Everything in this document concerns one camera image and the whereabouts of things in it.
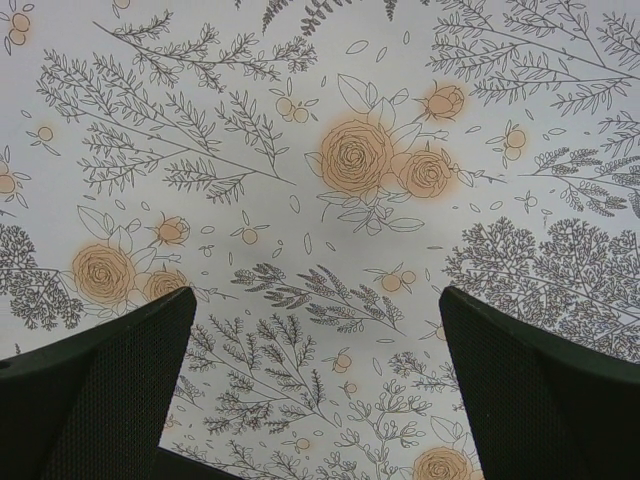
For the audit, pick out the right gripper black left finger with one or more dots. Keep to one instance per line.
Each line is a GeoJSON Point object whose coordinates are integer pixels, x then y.
{"type": "Point", "coordinates": [93, 405]}

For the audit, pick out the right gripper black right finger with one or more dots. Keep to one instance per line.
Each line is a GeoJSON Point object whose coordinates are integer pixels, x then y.
{"type": "Point", "coordinates": [539, 406]}

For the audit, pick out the floral patterned table mat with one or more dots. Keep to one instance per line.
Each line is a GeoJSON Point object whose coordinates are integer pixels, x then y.
{"type": "Point", "coordinates": [318, 172]}

